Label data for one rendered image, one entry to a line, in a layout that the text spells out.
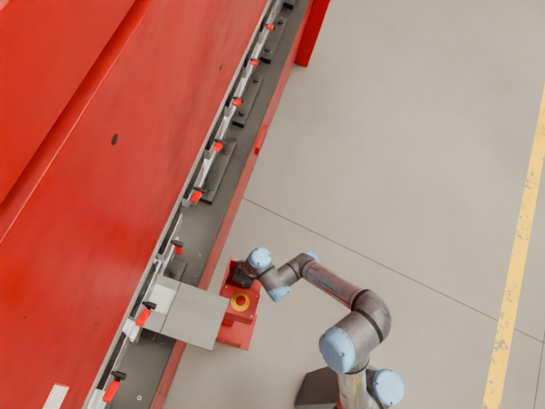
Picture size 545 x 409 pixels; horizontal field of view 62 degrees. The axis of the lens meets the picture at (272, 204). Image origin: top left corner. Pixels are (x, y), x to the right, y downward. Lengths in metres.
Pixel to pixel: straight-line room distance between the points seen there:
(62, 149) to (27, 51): 0.17
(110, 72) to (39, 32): 0.21
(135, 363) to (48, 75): 1.35
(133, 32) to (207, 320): 1.11
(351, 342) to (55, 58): 1.03
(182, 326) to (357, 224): 1.66
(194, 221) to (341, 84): 2.02
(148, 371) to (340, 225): 1.64
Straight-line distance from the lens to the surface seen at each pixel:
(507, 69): 4.35
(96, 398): 1.61
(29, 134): 0.46
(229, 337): 2.47
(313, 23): 3.25
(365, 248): 2.91
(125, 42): 0.65
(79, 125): 0.59
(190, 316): 1.58
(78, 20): 0.48
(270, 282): 1.57
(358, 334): 1.29
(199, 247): 1.78
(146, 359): 1.70
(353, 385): 1.46
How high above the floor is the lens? 2.56
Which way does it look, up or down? 63 degrees down
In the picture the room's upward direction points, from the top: 22 degrees clockwise
